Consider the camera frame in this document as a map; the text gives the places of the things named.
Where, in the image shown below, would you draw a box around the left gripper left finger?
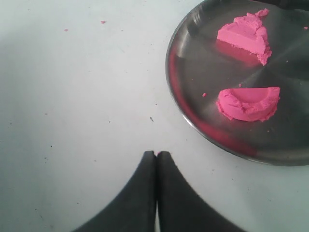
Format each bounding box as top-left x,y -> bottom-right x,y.
76,151 -> 156,232

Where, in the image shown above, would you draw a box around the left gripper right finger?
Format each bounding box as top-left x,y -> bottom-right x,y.
156,151 -> 243,232

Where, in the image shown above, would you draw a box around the pink clay half piece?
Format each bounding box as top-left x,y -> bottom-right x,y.
217,8 -> 272,66

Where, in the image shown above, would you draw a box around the round steel plate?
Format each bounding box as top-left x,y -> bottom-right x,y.
166,0 -> 309,166

